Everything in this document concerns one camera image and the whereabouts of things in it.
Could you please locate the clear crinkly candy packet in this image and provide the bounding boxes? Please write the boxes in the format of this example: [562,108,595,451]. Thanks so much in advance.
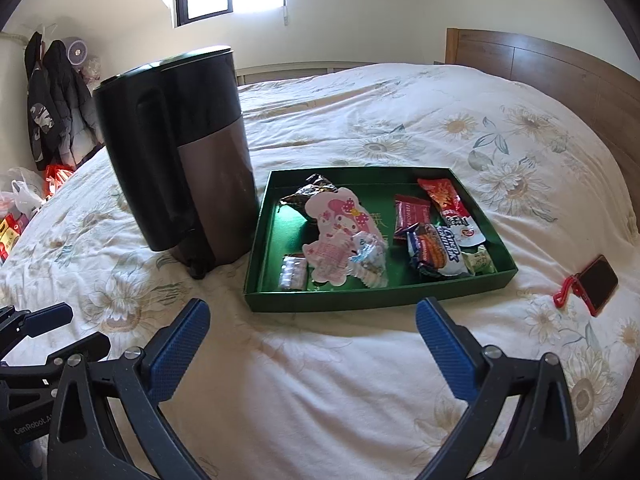
[348,232,388,288]

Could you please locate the green shallow tray box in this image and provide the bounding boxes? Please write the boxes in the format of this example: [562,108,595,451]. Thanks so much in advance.
[243,166,519,313]

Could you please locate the phone with red strap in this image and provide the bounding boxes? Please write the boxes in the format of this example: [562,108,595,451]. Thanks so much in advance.
[552,255,620,317]

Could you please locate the clear snack packet with red ends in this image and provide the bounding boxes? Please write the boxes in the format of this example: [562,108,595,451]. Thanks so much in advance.
[280,255,308,292]

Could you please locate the dark red snack packet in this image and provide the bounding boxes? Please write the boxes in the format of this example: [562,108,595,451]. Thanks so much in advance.
[393,194,433,245]

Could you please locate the red and yellow bag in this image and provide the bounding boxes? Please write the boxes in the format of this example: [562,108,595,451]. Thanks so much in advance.
[0,212,26,261]

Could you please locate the beige slatted wall cabinet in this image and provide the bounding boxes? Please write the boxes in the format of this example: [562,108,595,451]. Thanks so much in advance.
[235,62,376,86]

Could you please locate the hanging pale plastic bag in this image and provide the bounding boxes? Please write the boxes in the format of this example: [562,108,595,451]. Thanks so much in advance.
[80,57,103,91]

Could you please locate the small round fan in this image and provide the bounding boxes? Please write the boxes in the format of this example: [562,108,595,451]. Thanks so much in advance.
[62,36,90,68]

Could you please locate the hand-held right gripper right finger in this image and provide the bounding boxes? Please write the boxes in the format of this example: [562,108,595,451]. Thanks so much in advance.
[415,297,596,480]

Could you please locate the black and grey puffer jacket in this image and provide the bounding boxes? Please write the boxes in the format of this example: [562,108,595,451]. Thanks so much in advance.
[42,40,98,168]

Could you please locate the black camouflage jacket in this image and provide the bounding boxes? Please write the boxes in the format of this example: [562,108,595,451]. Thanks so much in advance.
[24,31,61,171]

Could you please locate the pink cartoon snack packet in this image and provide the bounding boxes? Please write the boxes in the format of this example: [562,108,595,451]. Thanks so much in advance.
[301,186,388,286]

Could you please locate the red plastic bag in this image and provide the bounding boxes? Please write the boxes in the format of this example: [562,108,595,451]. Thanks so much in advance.
[44,164,76,196]

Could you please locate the long red and white snack packet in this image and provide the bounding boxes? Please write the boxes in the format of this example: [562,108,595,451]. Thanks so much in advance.
[417,178,487,251]

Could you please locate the floral bed sheet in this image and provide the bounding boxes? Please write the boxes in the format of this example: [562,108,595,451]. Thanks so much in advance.
[0,62,640,480]

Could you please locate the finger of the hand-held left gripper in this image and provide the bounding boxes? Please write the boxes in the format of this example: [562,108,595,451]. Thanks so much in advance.
[0,302,74,347]
[15,331,111,366]

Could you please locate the wooden headboard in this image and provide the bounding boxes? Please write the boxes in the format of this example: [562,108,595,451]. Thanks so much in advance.
[434,27,640,221]

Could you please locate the pale green candy packet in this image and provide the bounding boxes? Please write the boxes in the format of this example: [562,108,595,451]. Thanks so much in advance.
[461,245,497,276]

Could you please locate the dark brown snack packet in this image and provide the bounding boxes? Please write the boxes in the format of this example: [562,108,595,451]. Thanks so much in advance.
[279,174,337,221]

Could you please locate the blue and white biscuit packet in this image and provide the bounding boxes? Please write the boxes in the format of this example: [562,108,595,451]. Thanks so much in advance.
[406,223,473,279]

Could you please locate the black and brown electric kettle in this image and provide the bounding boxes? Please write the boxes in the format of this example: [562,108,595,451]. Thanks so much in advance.
[93,45,257,280]

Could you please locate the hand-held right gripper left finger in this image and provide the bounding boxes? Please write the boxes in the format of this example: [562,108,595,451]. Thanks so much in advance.
[47,299,211,480]

